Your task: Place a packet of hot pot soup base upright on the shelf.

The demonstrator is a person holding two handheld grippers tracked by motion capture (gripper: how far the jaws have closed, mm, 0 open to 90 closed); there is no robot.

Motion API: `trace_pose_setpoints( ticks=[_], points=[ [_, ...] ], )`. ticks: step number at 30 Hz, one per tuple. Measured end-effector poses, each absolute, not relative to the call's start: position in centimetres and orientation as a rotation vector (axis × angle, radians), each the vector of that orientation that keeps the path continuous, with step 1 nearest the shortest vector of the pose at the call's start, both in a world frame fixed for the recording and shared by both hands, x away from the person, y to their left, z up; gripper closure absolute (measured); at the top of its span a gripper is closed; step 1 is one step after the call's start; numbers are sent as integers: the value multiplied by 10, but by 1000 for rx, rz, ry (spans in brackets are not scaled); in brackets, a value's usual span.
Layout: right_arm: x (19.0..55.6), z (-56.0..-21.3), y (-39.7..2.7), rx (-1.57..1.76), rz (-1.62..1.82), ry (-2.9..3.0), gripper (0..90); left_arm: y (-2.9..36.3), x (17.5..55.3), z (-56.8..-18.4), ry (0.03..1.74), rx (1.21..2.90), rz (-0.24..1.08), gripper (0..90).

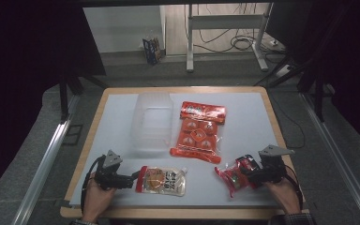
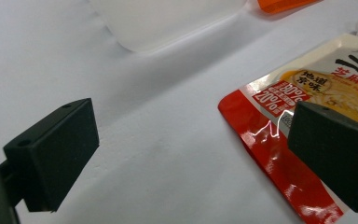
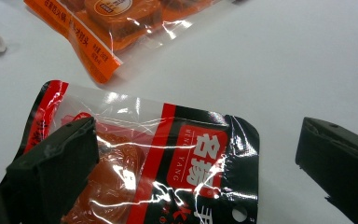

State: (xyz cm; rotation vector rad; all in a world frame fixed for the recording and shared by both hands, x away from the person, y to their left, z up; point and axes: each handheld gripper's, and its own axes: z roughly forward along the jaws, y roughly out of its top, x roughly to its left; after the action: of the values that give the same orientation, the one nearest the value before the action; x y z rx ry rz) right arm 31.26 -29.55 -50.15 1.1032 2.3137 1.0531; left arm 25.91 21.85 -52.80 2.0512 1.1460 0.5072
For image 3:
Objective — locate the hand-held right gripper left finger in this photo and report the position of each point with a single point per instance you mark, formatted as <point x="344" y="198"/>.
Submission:
<point x="52" y="174"/>

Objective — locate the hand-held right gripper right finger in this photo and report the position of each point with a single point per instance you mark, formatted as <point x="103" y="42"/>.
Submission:
<point x="341" y="161"/>

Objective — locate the red and black food packet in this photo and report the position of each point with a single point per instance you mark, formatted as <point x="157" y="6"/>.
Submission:
<point x="199" y="155"/>

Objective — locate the orange food packet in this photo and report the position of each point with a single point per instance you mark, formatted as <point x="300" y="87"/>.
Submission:
<point x="121" y="18"/>

